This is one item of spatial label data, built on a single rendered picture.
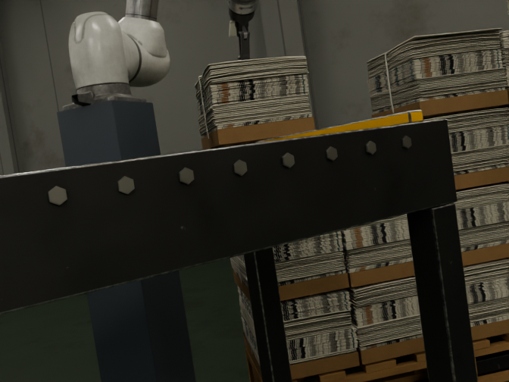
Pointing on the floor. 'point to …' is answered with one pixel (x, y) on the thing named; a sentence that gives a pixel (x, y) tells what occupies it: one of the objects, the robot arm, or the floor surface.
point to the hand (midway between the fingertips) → (238, 50)
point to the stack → (326, 268)
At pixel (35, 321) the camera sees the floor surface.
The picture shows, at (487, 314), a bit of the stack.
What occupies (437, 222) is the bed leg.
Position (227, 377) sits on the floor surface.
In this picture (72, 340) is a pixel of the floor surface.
